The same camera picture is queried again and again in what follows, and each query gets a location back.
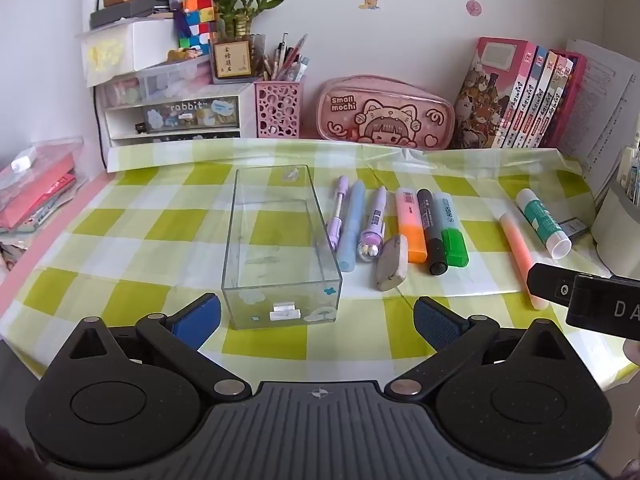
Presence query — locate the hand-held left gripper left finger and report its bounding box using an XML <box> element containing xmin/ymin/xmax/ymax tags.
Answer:
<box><xmin>67</xmin><ymin>294</ymin><xmax>252</xmax><ymax>404</ymax></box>

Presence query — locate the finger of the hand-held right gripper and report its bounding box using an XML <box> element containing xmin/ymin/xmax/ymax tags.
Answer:
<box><xmin>527</xmin><ymin>262</ymin><xmax>577</xmax><ymax>307</ymax></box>

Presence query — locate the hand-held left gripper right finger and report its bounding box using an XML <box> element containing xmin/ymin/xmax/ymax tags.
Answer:
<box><xmin>385</xmin><ymin>296</ymin><xmax>573</xmax><ymax>403</ymax></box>

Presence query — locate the slim pink orange highlighter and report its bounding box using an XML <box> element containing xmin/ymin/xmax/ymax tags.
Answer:
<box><xmin>499</xmin><ymin>211</ymin><xmax>550</xmax><ymax>311</ymax></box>

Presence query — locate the white green glue stick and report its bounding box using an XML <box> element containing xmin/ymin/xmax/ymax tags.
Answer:
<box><xmin>516</xmin><ymin>188</ymin><xmax>572</xmax><ymax>259</ymax></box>

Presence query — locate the grey eraser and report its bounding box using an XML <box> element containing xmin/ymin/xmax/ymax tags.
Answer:
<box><xmin>375</xmin><ymin>234</ymin><xmax>411</xmax><ymax>292</ymax></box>

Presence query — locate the green highlighter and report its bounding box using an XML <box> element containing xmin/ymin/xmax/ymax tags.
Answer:
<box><xmin>432</xmin><ymin>192</ymin><xmax>470</xmax><ymax>268</ymax></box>

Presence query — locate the black marker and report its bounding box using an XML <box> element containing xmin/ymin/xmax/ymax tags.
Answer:
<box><xmin>416</xmin><ymin>188</ymin><xmax>449</xmax><ymax>277</ymax></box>

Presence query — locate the clear plastic box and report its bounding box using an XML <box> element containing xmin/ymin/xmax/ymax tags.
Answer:
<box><xmin>221</xmin><ymin>164</ymin><xmax>343</xmax><ymax>331</ymax></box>

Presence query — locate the purple cat paw pen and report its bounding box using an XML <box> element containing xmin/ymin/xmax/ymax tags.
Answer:
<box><xmin>356</xmin><ymin>186</ymin><xmax>388</xmax><ymax>264</ymax></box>

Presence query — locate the light blue pen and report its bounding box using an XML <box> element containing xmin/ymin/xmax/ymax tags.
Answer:
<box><xmin>336</xmin><ymin>181</ymin><xmax>366</xmax><ymax>273</ymax></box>

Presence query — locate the purple mechanical pencil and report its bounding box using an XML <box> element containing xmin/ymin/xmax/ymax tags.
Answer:
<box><xmin>327</xmin><ymin>175</ymin><xmax>350</xmax><ymax>250</ymax></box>

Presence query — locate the green checked tablecloth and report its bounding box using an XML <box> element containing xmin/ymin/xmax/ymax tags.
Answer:
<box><xmin>0</xmin><ymin>135</ymin><xmax>640</xmax><ymax>392</ymax></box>

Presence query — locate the pink book slipcase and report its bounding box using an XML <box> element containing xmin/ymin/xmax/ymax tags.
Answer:
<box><xmin>542</xmin><ymin>50</ymin><xmax>589</xmax><ymax>149</ymax></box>

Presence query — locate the stack of papers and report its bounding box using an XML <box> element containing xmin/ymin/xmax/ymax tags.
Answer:
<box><xmin>565</xmin><ymin>37</ymin><xmax>640</xmax><ymax>201</ymax></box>

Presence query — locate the tan spine book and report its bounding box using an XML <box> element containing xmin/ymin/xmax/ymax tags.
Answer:
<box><xmin>519</xmin><ymin>50</ymin><xmax>561</xmax><ymax>149</ymax></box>

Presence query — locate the red spine book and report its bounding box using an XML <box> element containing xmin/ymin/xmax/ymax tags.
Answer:
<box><xmin>531</xmin><ymin>53</ymin><xmax>573</xmax><ymax>149</ymax></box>

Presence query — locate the blue spine book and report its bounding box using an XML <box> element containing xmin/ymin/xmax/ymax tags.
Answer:
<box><xmin>505</xmin><ymin>46</ymin><xmax>551</xmax><ymax>149</ymax></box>

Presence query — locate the white drawer organizer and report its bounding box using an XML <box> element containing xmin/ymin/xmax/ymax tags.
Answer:
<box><xmin>97</xmin><ymin>81</ymin><xmax>257</xmax><ymax>149</ymax></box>

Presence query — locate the pink cover cat book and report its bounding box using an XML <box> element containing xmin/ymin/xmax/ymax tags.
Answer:
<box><xmin>450</xmin><ymin>36</ymin><xmax>539</xmax><ymax>150</ymax></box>

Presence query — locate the pink box with clear lid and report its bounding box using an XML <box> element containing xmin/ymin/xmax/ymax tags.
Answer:
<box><xmin>0</xmin><ymin>136</ymin><xmax>87</xmax><ymax>235</ymax></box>

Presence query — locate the pink pencil case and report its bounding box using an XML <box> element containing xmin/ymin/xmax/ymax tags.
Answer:
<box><xmin>315</xmin><ymin>76</ymin><xmax>456</xmax><ymax>152</ymax></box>

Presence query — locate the pink pen holder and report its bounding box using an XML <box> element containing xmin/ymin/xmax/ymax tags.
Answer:
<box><xmin>254</xmin><ymin>80</ymin><xmax>305</xmax><ymax>139</ymax></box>

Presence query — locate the clear storage box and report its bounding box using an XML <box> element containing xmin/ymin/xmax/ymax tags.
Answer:
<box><xmin>90</xmin><ymin>54</ymin><xmax>212</xmax><ymax>107</ymax></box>

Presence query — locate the glass plant pot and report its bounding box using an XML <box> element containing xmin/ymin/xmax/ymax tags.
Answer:
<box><xmin>210</xmin><ymin>34</ymin><xmax>267</xmax><ymax>85</ymax></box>

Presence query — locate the small figurine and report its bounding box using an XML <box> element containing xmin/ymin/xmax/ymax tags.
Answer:
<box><xmin>166</xmin><ymin>46</ymin><xmax>202</xmax><ymax>64</ymax></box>

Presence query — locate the white box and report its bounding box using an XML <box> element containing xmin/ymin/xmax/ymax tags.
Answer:
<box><xmin>75</xmin><ymin>16</ymin><xmax>192</xmax><ymax>87</ymax></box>

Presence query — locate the colourful puzzle cube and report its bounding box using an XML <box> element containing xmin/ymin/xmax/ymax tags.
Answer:
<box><xmin>174</xmin><ymin>0</ymin><xmax>222</xmax><ymax>57</ymax></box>

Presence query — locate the black box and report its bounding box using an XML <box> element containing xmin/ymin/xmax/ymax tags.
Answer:
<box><xmin>89</xmin><ymin>0</ymin><xmax>174</xmax><ymax>30</ymax></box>

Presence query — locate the bamboo plant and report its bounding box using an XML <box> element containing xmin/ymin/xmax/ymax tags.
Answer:
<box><xmin>202</xmin><ymin>0</ymin><xmax>284</xmax><ymax>41</ymax></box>

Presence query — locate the black cable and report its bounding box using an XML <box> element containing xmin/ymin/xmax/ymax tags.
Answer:
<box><xmin>94</xmin><ymin>0</ymin><xmax>113</xmax><ymax>173</ymax></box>

